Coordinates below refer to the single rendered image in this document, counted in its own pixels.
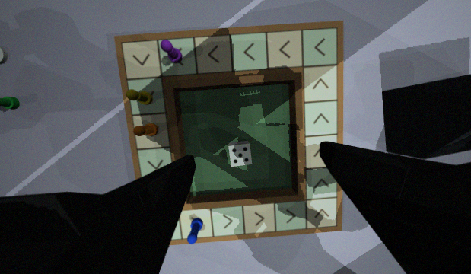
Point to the blue pawn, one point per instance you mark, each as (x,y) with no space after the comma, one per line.
(196,225)

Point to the grey die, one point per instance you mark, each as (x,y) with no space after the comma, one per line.
(240,153)

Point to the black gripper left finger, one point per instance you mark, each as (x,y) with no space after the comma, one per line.
(127,230)

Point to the orange-brown game pawn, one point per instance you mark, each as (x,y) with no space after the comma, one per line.
(149,129)

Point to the purple pawn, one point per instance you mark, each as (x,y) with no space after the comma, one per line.
(173,54)

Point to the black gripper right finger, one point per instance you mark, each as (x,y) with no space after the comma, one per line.
(421,210)

